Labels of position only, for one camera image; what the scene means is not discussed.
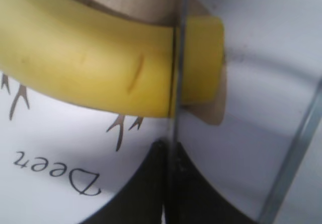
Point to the cut banana end slice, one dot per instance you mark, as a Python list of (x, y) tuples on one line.
[(203, 57)]

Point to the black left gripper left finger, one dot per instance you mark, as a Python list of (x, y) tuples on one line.
[(141, 199)]

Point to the yellow banana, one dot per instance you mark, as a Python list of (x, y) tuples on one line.
[(79, 55)]

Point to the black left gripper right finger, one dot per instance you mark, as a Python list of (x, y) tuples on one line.
[(196, 201)]

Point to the white-handled kitchen knife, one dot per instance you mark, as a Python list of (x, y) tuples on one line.
[(263, 155)]

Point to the white grey-rimmed cutting board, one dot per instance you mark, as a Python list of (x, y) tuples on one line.
[(61, 162)]

